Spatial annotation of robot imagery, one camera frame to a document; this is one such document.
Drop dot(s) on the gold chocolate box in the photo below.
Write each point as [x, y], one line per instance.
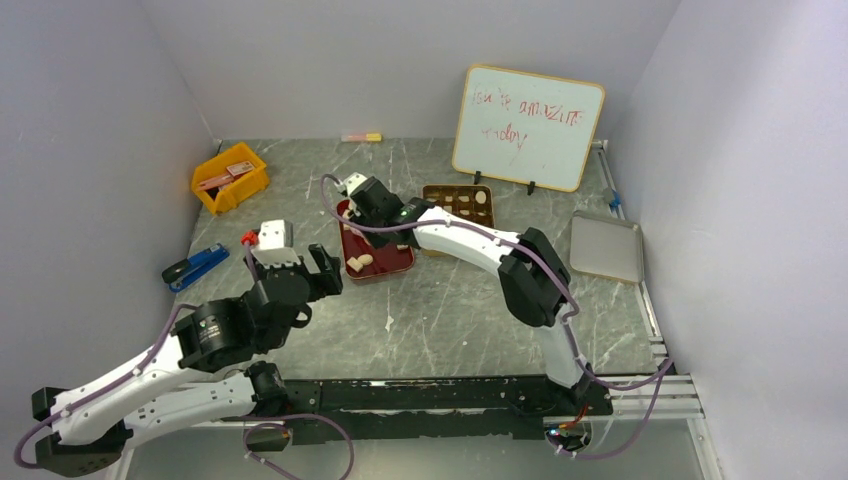
[459, 200]

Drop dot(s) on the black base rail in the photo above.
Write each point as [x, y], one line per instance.
[522, 407]

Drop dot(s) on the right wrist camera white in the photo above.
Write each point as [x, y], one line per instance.
[351, 183]

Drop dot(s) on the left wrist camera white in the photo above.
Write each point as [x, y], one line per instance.
[270, 235]

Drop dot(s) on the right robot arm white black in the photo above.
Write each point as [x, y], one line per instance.
[533, 279]

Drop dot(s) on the whiteboard with yellow frame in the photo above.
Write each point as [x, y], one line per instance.
[526, 128]

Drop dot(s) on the blue clip on rail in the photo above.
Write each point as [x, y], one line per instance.
[612, 198]

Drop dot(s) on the silver box lid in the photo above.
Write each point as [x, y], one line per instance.
[606, 247]

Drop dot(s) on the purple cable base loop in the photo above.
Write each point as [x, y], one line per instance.
[268, 434]

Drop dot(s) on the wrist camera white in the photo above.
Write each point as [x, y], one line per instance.
[351, 183]
[270, 235]

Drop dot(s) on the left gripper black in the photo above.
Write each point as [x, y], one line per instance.
[326, 282]

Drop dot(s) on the yellow pink eraser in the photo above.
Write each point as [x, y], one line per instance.
[362, 138]

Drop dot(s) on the red rectangular tray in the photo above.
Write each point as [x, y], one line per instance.
[389, 259]

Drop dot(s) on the rectangular white chocolate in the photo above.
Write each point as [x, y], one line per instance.
[354, 264]

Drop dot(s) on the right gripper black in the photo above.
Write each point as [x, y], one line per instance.
[374, 221]

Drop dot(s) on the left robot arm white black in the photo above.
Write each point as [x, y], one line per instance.
[203, 366]

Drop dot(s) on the yellow plastic bin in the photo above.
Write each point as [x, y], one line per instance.
[227, 198]

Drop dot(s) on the pink box in bin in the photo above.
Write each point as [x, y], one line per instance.
[232, 173]

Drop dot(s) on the blue black stapler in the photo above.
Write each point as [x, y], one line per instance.
[184, 273]

